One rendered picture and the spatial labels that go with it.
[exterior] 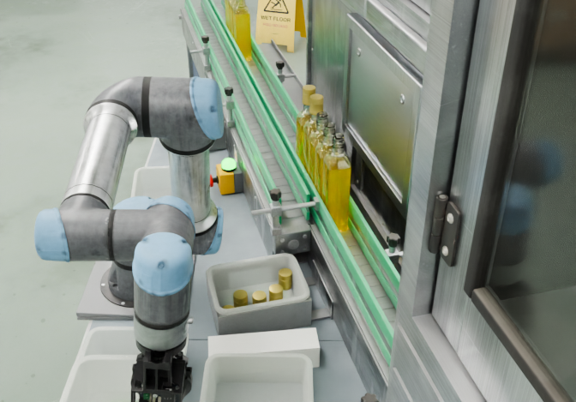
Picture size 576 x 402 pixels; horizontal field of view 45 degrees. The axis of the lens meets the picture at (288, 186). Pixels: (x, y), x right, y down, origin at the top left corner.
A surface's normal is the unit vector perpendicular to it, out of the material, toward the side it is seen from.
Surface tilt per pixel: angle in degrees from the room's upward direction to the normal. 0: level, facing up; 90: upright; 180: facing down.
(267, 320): 90
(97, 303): 3
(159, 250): 7
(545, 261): 90
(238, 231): 0
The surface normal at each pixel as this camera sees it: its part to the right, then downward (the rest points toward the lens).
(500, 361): -0.97, 0.14
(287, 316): 0.26, 0.52
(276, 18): -0.29, 0.30
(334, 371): 0.00, -0.84
